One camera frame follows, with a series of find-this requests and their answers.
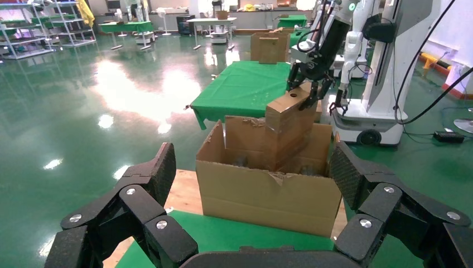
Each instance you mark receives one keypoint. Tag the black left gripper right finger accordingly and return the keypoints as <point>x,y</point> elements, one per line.
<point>399,218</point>

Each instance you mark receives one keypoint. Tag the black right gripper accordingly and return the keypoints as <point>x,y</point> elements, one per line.
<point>325,55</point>

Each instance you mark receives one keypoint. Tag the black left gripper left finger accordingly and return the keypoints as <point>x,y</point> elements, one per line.
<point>122,218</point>

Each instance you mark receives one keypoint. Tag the small brown cardboard box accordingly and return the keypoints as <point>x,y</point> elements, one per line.
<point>288,122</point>

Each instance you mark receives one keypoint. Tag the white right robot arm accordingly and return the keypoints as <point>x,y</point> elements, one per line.
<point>349,11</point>

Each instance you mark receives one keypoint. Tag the tall brown cardboard box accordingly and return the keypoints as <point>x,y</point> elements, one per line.
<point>269,46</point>

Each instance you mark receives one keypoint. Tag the large open brown carton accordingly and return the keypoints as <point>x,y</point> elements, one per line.
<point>258,199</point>

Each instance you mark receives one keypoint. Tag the small green tablecloth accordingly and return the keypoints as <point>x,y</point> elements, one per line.
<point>244,88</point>

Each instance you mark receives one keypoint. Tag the green covered table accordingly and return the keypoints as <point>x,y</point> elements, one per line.
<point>125,26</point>
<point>292,20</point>

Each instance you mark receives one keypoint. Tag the white wheeled robot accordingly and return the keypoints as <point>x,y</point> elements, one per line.
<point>384,74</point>

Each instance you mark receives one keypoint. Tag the black foam insert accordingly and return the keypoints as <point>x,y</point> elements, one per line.
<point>308,171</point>
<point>240,161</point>

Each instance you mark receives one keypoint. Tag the black power adapter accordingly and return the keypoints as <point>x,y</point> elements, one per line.
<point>448,137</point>

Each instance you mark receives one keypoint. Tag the white low mobile base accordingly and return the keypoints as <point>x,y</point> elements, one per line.
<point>218,37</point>

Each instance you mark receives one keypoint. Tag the large green tablecloth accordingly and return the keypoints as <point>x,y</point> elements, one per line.
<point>229,233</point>

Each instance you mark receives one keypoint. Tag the white round fan base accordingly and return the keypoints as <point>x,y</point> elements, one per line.
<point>465,125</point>

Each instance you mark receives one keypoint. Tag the white long table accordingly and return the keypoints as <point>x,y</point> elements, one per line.
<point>210,20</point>

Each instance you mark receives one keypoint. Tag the yellow black floor bumper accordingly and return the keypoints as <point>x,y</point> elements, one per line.
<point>430,61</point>

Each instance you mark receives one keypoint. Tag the black cabinet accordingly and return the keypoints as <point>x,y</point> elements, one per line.
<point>184,25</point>

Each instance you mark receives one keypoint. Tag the white standing fan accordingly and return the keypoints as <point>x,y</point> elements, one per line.
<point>163,14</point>

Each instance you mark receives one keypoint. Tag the white metal shelf rack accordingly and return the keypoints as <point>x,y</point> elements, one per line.
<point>70,26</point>
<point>22,33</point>

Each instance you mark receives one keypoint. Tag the yellow hanging garment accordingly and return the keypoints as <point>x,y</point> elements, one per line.
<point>85,13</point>

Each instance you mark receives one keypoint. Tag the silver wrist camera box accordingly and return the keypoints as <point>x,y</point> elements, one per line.
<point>303,54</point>

